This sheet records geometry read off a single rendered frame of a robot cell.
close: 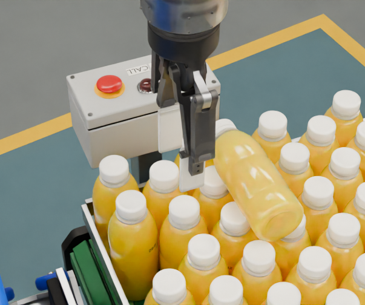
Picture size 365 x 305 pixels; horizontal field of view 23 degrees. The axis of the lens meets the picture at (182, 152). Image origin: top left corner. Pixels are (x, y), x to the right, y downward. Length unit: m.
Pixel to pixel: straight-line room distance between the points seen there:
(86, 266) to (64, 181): 1.35
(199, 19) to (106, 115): 0.38
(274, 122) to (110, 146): 0.23
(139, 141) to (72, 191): 1.35
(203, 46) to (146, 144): 0.40
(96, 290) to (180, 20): 0.52
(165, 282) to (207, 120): 0.22
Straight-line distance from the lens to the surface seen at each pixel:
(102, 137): 1.24
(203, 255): 1.07
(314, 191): 1.15
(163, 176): 1.15
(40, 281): 1.19
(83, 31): 3.16
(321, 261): 1.08
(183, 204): 1.12
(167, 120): 1.05
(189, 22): 0.87
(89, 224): 1.24
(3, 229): 2.54
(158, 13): 0.87
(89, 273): 1.29
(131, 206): 1.12
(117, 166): 1.17
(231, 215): 1.11
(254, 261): 1.07
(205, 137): 0.95
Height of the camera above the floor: 1.93
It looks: 46 degrees down
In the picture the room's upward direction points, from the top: straight up
